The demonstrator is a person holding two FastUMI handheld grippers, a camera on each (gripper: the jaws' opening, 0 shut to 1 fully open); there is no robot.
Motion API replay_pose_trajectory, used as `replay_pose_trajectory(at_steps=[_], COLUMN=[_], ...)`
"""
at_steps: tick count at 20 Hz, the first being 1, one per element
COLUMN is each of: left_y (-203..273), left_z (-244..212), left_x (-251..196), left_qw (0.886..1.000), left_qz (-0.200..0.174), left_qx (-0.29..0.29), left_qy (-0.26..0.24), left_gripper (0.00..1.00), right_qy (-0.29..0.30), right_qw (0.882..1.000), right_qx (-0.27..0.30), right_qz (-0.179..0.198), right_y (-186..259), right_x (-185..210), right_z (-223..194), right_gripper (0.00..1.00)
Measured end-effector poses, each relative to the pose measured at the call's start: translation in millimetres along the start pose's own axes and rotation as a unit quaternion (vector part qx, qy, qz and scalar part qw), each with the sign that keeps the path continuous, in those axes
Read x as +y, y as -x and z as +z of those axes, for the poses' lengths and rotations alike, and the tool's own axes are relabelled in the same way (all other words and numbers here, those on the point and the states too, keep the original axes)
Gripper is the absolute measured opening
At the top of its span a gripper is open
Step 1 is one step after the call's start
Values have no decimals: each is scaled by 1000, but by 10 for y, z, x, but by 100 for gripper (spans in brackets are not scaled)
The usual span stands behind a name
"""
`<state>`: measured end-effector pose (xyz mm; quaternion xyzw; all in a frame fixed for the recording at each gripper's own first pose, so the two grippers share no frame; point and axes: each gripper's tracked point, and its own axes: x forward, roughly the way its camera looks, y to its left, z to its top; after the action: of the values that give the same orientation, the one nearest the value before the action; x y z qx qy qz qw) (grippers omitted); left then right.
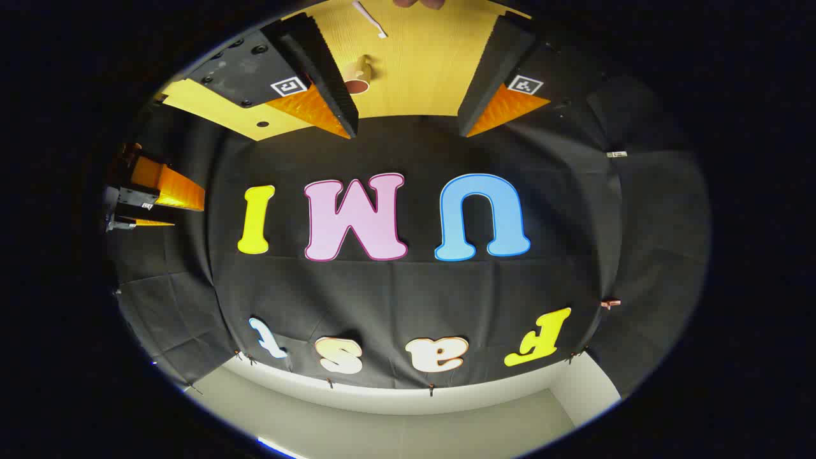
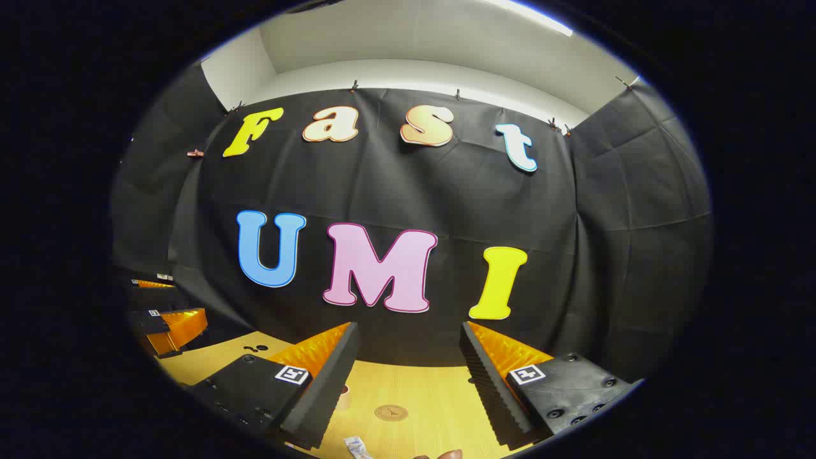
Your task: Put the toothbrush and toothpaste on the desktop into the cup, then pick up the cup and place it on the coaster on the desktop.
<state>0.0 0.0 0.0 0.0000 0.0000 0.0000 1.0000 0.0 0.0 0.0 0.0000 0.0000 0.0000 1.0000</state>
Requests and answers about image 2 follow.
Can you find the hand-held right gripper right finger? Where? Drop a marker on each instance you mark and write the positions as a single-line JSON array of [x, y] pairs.
[[488, 395]]

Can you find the wooden desktop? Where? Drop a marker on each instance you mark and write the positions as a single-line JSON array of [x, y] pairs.
[[433, 395]]

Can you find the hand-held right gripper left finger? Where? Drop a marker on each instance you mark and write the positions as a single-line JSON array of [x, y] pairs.
[[331, 389]]

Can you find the white toothpaste tube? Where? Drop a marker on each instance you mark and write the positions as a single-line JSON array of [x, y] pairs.
[[357, 447]]

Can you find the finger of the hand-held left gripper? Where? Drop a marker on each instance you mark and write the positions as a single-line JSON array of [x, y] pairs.
[[185, 325], [153, 284]]

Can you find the black backdrop cloth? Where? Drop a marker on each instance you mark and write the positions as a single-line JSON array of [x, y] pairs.
[[446, 191]]

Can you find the round cork coaster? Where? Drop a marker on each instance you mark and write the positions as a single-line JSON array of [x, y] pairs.
[[391, 412]]

